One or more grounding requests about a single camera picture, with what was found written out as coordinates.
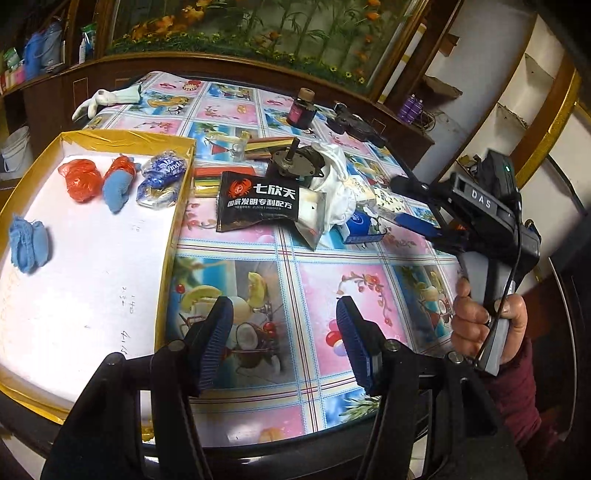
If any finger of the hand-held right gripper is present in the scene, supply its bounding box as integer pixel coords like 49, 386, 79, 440
390, 174, 455, 217
394, 213, 467, 252

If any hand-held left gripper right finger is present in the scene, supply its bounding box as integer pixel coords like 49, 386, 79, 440
335, 295, 527, 480

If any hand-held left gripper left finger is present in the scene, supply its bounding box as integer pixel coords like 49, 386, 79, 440
41, 296, 235, 480

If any lemon print tissue pack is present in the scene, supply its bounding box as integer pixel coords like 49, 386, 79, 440
344, 178, 407, 213

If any blue floral tissue pack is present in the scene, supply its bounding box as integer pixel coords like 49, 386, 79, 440
342, 208, 387, 245

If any white cloth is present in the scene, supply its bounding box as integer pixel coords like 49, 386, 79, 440
307, 143, 366, 234

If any gold-edged cardboard box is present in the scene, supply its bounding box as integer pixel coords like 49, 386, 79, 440
0, 130, 197, 425

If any black and silver snack packet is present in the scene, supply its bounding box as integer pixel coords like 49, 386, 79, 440
216, 171, 329, 252

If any person's right forearm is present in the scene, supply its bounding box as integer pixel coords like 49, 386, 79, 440
488, 339, 544, 450

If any person's right hand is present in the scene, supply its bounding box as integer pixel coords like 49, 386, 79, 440
451, 278, 528, 365

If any printed plastic tablecloth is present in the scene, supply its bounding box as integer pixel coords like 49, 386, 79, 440
83, 69, 467, 450

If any black hand tool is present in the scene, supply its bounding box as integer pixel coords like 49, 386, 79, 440
325, 104, 389, 148

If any open cardboard box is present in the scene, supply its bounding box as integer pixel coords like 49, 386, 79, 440
424, 74, 463, 99

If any grey electric motor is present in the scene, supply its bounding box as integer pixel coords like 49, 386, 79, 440
270, 137, 331, 178

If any white paper roll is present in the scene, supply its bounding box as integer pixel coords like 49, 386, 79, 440
378, 22, 428, 104

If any white corner shelf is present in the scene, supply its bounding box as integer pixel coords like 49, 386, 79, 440
425, 0, 583, 232

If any dark glass bottle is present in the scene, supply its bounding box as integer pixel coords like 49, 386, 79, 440
286, 88, 317, 127

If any bundle of coloured strips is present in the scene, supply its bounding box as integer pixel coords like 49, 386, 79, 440
244, 135, 298, 161

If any blue and white tissue pack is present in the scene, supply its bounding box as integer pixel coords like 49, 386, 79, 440
136, 150, 189, 210

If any blue sock in orange bag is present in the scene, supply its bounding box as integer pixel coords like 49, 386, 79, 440
102, 156, 139, 214

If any red plastic bag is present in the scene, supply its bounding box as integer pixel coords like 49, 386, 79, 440
58, 159, 102, 203

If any blue knitted cloth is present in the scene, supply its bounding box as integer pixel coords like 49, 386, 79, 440
8, 217, 51, 274

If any white work glove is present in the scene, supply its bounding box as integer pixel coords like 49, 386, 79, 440
71, 85, 144, 123

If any white plastic bucket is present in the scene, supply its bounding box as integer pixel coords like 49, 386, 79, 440
0, 127, 33, 174

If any wooden cabinet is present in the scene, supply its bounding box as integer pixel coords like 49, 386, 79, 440
0, 0, 437, 185

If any white spray bottle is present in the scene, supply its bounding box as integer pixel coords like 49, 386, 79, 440
78, 25, 98, 63

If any pink box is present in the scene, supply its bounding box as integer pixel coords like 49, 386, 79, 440
0, 65, 26, 90

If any blue thermos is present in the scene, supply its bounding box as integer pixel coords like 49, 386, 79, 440
23, 32, 48, 81

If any grey thermos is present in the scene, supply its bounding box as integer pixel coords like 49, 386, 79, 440
42, 21, 64, 70

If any flower wall painting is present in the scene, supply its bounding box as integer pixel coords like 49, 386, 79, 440
108, 0, 428, 93

